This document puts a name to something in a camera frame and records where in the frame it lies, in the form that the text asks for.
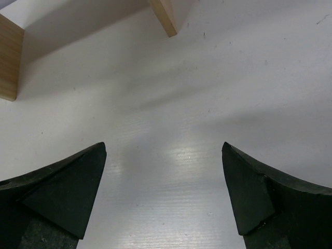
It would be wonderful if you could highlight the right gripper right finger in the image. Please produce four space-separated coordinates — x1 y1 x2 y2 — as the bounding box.
222 143 331 248

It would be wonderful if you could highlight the wooden shelf unit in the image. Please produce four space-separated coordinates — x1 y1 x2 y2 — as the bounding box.
1 1 178 101

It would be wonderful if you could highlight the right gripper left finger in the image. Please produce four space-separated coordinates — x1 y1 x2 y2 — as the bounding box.
1 142 107 248

